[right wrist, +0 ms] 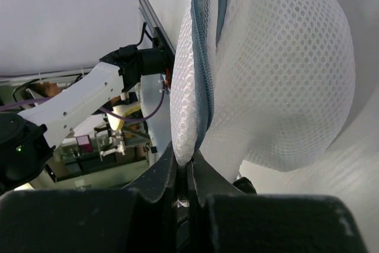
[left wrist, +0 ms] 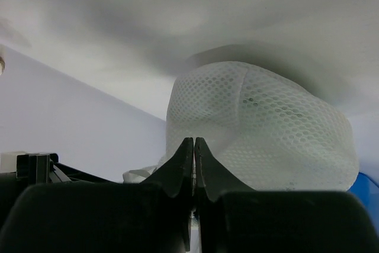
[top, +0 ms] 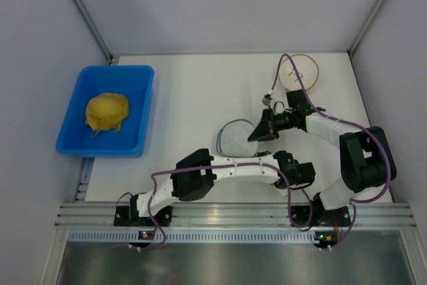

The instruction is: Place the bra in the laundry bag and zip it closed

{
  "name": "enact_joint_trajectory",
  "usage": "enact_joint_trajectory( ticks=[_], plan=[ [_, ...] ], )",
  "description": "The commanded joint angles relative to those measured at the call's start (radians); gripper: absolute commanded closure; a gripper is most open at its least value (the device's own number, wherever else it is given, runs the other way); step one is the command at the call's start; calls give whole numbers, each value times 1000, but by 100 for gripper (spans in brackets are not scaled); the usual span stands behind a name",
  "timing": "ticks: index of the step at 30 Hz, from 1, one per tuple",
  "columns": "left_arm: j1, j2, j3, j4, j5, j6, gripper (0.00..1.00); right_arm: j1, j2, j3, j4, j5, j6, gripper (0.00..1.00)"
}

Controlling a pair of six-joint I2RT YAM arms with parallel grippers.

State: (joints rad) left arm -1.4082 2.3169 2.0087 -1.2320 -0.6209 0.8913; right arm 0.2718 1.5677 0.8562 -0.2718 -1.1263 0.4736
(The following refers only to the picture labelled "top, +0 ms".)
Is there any white mesh laundry bag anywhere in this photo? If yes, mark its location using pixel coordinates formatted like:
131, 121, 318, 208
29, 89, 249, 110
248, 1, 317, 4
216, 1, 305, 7
216, 119, 258, 158

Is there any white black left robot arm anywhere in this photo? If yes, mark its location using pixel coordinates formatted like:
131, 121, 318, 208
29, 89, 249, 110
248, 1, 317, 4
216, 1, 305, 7
129, 148, 316, 219

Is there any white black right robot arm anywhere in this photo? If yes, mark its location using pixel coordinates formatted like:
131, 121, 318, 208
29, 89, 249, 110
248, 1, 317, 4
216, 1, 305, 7
248, 89, 397, 210

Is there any blue plastic bin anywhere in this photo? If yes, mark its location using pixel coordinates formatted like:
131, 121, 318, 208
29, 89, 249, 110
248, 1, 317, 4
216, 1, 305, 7
56, 65, 155, 158

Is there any yellow cloth garment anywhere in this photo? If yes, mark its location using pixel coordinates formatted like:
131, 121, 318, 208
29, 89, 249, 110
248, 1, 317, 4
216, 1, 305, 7
85, 92, 129, 133

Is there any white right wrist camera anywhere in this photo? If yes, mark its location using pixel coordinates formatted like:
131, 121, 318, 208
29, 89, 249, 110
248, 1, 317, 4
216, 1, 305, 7
262, 89, 274, 107

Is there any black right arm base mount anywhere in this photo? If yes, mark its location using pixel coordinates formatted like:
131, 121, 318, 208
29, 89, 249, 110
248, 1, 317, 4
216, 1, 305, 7
290, 205, 351, 227

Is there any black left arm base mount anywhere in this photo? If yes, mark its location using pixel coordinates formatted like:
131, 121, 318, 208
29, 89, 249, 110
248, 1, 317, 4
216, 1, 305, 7
113, 206, 173, 227

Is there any white slotted cable duct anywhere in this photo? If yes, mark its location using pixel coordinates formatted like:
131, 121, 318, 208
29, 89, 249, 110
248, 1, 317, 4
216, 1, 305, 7
68, 230, 336, 244

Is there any aluminium rail frame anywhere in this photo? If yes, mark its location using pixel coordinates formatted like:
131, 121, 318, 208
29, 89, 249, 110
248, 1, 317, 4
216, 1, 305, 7
54, 202, 416, 231

